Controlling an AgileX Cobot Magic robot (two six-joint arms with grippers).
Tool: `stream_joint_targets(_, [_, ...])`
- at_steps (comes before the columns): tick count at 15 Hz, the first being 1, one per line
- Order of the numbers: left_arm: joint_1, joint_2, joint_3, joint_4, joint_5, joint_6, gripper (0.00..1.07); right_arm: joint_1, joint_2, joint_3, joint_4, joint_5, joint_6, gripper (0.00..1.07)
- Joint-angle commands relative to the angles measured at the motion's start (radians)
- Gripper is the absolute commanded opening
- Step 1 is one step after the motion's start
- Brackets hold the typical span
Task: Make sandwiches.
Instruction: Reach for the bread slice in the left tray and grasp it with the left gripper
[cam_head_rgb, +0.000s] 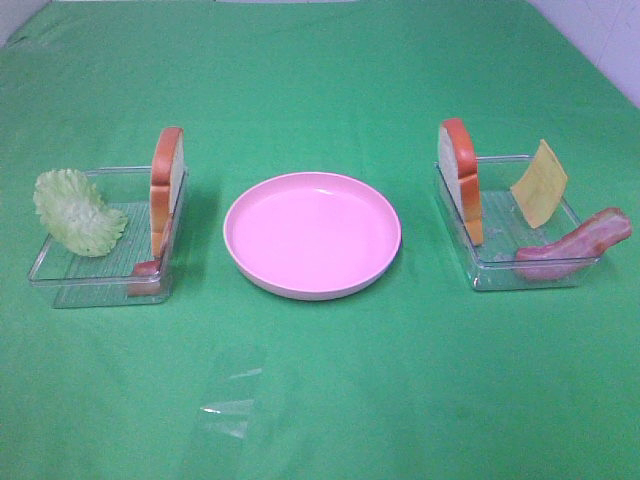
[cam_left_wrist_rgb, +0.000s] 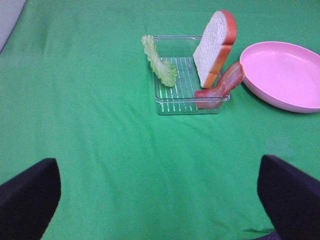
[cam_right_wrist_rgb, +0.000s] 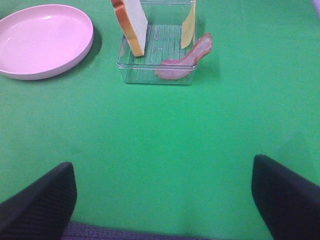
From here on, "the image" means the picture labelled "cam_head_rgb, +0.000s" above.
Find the green lettuce leaf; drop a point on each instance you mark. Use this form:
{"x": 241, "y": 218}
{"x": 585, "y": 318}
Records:
{"x": 73, "y": 212}

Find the clear plastic tray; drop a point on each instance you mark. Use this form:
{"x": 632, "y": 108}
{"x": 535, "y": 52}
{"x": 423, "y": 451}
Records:
{"x": 68, "y": 280}
{"x": 493, "y": 266}

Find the yellow cheese slice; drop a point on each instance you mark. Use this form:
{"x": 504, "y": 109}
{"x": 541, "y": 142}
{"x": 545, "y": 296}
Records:
{"x": 539, "y": 190}

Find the clear tape patch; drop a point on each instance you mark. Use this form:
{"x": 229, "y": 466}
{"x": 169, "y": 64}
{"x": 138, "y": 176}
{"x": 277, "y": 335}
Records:
{"x": 231, "y": 391}

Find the pink round plate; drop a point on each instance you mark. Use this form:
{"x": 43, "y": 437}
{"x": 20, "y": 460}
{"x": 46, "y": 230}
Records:
{"x": 312, "y": 236}

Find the pink curved bacon slice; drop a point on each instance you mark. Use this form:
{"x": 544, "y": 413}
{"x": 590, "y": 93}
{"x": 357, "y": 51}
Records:
{"x": 591, "y": 239}

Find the toast bread slice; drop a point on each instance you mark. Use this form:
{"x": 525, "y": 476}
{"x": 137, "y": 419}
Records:
{"x": 459, "y": 166}
{"x": 167, "y": 171}

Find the red bacon strip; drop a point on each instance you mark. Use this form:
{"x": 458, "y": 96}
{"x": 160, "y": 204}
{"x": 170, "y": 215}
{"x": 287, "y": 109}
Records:
{"x": 151, "y": 272}

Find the clear left plastic tray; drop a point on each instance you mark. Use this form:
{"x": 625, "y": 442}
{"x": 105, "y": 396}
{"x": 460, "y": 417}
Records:
{"x": 68, "y": 280}

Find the clear right plastic tray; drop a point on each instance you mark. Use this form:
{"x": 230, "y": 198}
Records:
{"x": 493, "y": 266}

